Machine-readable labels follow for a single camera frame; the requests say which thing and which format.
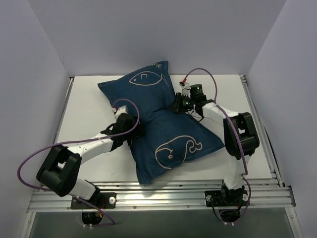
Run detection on blue fish-print pillowcase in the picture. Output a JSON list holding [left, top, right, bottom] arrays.
[[98, 61, 224, 185]]

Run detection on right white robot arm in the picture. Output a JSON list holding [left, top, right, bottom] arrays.
[[169, 81, 260, 205]]

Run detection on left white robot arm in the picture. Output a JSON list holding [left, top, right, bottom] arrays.
[[36, 113, 142, 208]]

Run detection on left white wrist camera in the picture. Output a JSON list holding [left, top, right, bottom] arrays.
[[112, 105, 128, 117]]

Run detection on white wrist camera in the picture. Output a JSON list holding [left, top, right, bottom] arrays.
[[179, 79, 191, 97], [112, 105, 128, 117]]

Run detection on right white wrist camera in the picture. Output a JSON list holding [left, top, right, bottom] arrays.
[[179, 79, 191, 97]]

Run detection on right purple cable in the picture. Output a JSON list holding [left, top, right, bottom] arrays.
[[182, 68, 251, 219]]

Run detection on purple cable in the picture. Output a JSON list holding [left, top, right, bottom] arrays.
[[182, 68, 251, 219], [16, 98, 141, 191]]

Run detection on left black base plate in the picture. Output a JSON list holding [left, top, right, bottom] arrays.
[[70, 192, 117, 210]]

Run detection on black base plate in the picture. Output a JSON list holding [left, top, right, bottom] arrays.
[[205, 190, 248, 207], [70, 192, 117, 210]]

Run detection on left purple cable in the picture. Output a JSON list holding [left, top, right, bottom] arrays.
[[16, 98, 141, 191]]

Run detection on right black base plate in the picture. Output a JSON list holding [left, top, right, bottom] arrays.
[[205, 190, 248, 207]]

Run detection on aluminium mounting rail frame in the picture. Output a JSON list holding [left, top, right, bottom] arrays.
[[24, 74, 297, 238]]

